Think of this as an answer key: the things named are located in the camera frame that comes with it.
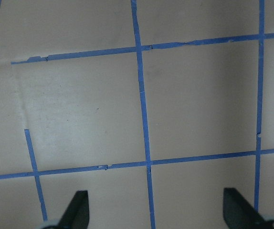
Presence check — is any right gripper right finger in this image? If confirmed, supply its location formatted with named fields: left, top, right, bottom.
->
left=223, top=188, right=273, bottom=229

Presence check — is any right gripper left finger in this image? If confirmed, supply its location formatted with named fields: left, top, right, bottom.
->
left=57, top=190, right=90, bottom=229

